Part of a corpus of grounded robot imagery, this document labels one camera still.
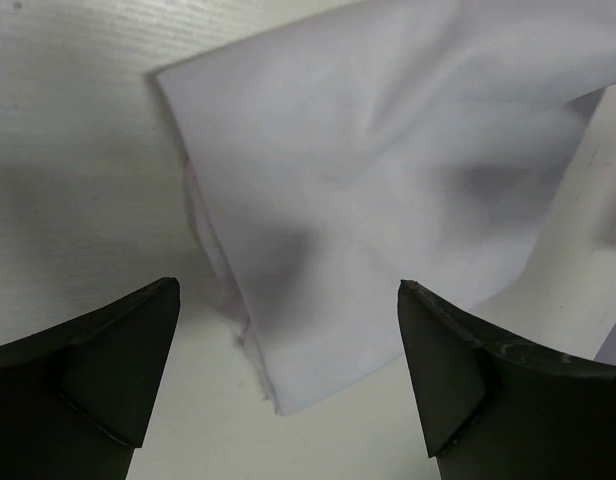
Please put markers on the white t shirt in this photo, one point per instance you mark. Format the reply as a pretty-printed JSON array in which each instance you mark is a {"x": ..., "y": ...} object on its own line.
[{"x": 331, "y": 158}]

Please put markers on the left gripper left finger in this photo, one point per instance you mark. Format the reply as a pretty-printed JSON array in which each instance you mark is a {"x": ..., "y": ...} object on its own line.
[{"x": 76, "y": 399}]

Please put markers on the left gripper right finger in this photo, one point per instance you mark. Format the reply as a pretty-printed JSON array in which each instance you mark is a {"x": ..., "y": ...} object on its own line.
[{"x": 494, "y": 405}]

